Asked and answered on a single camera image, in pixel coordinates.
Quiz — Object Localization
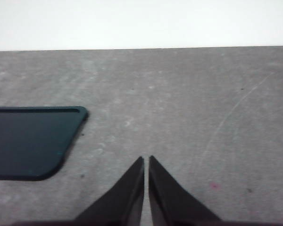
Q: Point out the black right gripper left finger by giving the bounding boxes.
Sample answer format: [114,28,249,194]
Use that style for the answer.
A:
[73,156,145,226]

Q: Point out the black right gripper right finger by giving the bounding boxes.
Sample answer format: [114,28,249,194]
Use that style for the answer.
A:
[148,155,227,226]

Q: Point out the dark rectangular tray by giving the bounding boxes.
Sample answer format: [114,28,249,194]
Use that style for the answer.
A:
[0,106,89,181]

